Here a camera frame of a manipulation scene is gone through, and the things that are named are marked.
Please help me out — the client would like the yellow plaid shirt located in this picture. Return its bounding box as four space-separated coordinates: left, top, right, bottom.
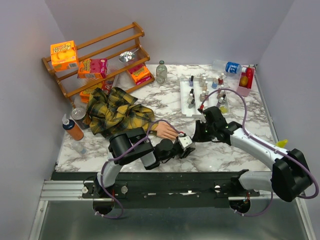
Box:
86 87 158 138

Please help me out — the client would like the orange box bottom shelf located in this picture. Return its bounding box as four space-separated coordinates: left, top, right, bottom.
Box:
79 87 96 104

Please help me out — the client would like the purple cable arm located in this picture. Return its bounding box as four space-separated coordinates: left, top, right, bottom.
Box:
198 87 320 217
94 119 185 220

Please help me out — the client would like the white plastic organizer tray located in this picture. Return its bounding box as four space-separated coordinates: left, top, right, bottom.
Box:
179 75 230 118

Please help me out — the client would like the red ketchup bottle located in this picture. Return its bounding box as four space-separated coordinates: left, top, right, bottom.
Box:
246 67 254 89

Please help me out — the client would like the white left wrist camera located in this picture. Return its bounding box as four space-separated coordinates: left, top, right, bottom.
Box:
177 133 196 151

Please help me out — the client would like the metal soda can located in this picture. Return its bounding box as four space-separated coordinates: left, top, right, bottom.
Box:
71 107 91 130

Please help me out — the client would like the pink plastic bin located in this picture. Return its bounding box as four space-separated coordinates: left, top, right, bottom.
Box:
236 66 255 97

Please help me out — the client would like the yellow polish bottle black cap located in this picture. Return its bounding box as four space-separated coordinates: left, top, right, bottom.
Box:
219 106 228 114

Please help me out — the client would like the orange spray bottle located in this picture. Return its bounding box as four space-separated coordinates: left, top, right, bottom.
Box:
62 114 84 141

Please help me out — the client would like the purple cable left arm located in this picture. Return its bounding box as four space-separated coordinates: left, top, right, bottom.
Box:
94 119 185 220

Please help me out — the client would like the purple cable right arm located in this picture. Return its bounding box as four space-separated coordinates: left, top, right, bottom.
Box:
198 87 320 217

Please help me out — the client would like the orange scrub box large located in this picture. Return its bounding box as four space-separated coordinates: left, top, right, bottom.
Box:
50 40 79 72

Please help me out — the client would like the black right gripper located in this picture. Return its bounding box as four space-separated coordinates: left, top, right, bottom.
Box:
192 119 216 142

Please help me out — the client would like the metal spoon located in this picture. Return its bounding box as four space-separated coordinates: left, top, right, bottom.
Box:
118 48 140 63

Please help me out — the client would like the red white package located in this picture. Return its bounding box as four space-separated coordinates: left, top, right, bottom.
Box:
101 77 115 94

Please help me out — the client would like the wooden shelf rack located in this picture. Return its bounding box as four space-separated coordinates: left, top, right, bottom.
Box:
42 22 150 107

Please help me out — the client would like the yellow lemon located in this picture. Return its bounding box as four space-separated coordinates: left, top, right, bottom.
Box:
239 75 249 88

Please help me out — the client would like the copper glitter bottle white cap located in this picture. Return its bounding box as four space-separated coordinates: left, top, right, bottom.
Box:
217 84 225 99

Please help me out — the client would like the glass bottle with cap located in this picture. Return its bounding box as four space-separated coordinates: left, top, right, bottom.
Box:
155 60 168 85

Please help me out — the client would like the blue polish bottle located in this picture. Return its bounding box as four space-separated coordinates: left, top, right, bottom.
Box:
211 77 219 89

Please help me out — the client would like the beige polish bottle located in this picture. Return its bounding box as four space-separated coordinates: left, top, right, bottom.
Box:
200 77 207 87

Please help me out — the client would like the yellow object behind arm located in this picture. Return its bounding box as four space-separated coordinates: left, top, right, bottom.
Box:
275 139 289 148

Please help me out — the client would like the small clear bottle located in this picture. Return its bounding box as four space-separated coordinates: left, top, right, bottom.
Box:
71 141 87 155

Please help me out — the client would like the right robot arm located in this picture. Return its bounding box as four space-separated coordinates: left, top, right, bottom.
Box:
192 106 314 202

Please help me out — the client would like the black mounting rail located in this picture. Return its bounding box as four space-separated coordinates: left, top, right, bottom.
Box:
51 172 261 214

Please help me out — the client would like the gold glitter bottle white cap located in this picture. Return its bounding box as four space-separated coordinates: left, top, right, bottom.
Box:
199 91 206 102

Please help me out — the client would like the orange pink box lower shelf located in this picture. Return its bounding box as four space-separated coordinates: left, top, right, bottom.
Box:
127 63 151 85

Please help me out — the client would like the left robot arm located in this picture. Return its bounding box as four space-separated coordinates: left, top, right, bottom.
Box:
93 127 196 198

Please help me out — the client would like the silver glitter bottle black cap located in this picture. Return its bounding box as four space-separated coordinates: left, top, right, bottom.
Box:
187 95 195 109

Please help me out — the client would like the purple polish bottle back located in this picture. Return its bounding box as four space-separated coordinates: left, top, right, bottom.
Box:
189 75 194 87

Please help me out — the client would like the plastic water bottle blue label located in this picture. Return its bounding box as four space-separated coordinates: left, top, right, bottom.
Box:
212 60 247 75

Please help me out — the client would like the mannequin hand with long nails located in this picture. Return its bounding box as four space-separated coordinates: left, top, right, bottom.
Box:
155 121 178 141

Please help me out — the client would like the coral polish bottle white cap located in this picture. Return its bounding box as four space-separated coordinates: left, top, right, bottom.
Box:
202 81 208 91

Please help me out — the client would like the pink orange sponge box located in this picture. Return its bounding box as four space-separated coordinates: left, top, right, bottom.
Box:
77 58 108 79

